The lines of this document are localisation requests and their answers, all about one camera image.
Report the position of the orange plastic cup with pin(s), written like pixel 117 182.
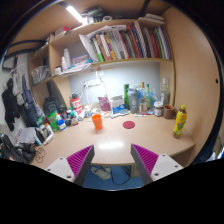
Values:
pixel 97 122

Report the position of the wooden shelf unit with books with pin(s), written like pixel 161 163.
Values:
pixel 115 45

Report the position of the yellow drink bottle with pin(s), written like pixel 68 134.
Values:
pixel 180 124

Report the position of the white and green marker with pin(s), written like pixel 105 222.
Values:
pixel 140 115

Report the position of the blue plastic bag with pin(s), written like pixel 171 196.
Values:
pixel 154 98

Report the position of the dark bottle with green cap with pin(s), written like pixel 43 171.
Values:
pixel 73 118

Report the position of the red and white canister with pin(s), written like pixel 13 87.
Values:
pixel 76 104

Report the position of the flat round red coaster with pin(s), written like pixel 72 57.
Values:
pixel 128 125

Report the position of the grey shaker bottle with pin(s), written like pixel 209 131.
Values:
pixel 133 101

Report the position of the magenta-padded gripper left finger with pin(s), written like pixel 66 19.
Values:
pixel 78 160

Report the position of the brown jar with white lid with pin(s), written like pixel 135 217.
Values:
pixel 158 110

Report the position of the clear glass bottle gold cap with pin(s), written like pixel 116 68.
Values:
pixel 142 98

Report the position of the brown mug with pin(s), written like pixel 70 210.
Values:
pixel 168 112

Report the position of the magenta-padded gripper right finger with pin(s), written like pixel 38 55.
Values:
pixel 146 159

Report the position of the white jar with blue label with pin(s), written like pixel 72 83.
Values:
pixel 88 111

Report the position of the green spray bottle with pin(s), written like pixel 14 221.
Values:
pixel 52 121

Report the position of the black box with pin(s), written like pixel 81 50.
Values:
pixel 50 106

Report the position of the ceiling light bar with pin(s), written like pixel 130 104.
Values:
pixel 74 14

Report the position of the dark hanging clothes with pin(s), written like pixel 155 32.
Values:
pixel 11 106

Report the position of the white bottle with blue cap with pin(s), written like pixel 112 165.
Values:
pixel 61 124

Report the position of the slim bottle with green cap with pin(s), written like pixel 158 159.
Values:
pixel 148 98

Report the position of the clear glass bottle white cap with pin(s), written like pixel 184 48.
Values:
pixel 165 95

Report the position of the white shoe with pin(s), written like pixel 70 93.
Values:
pixel 101 172

